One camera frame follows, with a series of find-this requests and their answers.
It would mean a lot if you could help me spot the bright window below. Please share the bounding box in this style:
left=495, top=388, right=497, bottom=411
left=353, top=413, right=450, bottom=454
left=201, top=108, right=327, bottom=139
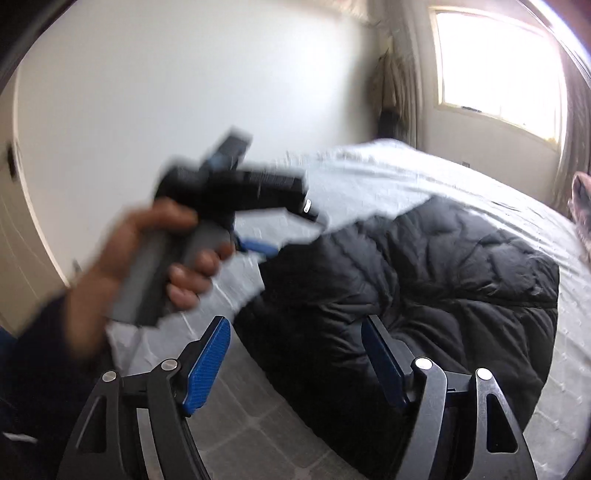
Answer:
left=429, top=7, right=566, bottom=148

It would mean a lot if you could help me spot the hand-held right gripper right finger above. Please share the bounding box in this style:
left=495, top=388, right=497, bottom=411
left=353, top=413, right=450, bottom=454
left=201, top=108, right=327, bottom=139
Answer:
left=360, top=315, right=539, bottom=480

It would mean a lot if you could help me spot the dark hanging garment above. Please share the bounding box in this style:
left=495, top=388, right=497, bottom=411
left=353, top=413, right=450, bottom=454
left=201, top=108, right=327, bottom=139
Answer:
left=378, top=108, right=409, bottom=139

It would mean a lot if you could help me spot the olive hanging coat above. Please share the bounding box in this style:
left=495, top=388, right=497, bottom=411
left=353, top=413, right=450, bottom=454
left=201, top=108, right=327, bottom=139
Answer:
left=373, top=51, right=407, bottom=116

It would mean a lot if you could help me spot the pink and grey folded quilt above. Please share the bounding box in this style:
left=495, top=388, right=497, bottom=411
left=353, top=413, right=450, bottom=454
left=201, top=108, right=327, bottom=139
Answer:
left=570, top=172, right=591, bottom=259

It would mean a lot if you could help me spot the person's left hand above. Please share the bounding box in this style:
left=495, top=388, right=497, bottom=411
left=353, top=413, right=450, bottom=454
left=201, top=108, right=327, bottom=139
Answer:
left=69, top=200, right=235, bottom=361

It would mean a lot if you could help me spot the white door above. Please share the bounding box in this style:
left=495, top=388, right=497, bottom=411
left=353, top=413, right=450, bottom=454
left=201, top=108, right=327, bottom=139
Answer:
left=0, top=104, right=70, bottom=324

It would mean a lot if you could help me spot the person's left forearm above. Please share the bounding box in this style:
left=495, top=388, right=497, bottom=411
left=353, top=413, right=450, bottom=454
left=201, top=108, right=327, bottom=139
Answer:
left=0, top=295, right=116, bottom=480

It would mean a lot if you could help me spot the black quilted jacket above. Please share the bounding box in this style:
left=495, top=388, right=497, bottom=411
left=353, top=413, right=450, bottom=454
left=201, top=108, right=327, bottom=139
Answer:
left=233, top=194, right=561, bottom=480

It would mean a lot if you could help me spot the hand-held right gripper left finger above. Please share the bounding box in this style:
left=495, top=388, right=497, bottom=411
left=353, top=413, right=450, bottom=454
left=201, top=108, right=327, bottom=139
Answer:
left=58, top=316, right=232, bottom=480

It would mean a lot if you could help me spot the grey patterned curtain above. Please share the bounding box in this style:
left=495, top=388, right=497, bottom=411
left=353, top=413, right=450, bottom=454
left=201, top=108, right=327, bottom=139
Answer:
left=554, top=46, right=591, bottom=213
left=401, top=0, right=431, bottom=145

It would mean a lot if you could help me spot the bed with white checked bedspread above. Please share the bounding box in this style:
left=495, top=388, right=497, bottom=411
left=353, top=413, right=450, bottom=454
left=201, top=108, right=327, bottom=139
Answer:
left=108, top=138, right=591, bottom=480

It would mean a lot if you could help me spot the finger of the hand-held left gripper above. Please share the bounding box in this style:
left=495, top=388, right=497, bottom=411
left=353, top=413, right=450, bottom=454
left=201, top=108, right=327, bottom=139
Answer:
left=233, top=234, right=280, bottom=259

